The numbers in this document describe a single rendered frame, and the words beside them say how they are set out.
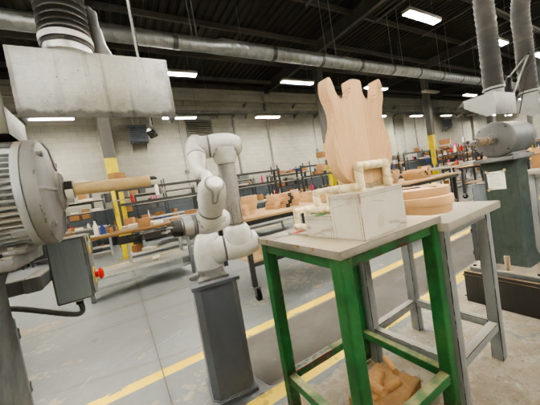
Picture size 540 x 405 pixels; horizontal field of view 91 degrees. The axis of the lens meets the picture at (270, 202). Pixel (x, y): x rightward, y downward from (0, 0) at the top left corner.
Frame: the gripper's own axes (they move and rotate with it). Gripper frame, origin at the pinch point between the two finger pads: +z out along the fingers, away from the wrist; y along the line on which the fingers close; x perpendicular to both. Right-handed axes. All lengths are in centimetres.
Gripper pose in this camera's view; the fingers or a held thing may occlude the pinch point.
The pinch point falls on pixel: (128, 239)
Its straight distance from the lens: 116.5
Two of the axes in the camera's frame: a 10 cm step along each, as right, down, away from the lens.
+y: -5.0, 0.3, 8.7
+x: -1.6, -9.8, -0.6
